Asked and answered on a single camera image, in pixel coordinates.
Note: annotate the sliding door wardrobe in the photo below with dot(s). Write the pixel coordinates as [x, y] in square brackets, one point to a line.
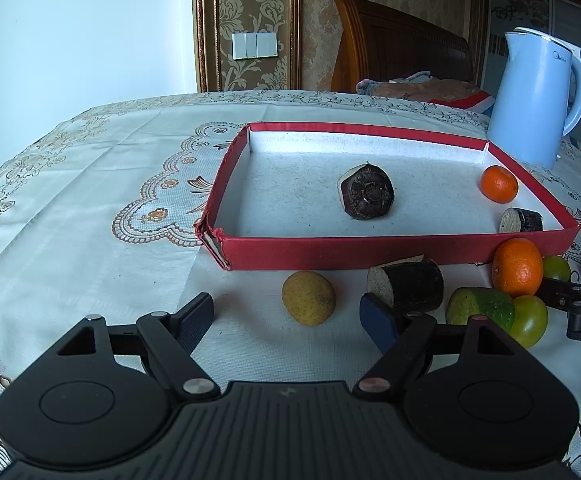
[520, 5]

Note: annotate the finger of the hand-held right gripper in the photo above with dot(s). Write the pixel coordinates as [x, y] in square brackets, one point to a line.
[580, 297]

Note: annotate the orange mandarin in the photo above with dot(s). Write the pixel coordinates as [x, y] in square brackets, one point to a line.
[499, 184]
[517, 267]

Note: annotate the embroidered white tablecloth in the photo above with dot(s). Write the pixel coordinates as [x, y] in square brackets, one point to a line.
[95, 210]

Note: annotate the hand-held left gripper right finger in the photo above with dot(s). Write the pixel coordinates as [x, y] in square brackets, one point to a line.
[378, 325]

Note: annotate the yellow-brown round fruit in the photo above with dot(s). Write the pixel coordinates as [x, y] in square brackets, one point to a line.
[309, 297]

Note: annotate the bedding pile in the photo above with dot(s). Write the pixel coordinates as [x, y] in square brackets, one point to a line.
[420, 90]

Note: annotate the wooden bed headboard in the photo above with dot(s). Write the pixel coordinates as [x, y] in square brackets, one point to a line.
[395, 45]

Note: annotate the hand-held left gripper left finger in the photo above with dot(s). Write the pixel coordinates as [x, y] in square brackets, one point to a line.
[198, 320]

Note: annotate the light blue electric kettle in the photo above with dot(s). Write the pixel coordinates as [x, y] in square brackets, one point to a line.
[525, 100]

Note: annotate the green tomato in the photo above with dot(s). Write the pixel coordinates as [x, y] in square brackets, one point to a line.
[556, 267]
[530, 320]

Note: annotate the red cardboard tray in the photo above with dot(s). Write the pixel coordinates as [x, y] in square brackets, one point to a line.
[295, 200]

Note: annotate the white wall switch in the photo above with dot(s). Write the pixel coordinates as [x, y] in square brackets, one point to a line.
[255, 44]

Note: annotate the green cucumber piece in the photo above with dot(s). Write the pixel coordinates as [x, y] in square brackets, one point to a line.
[480, 307]

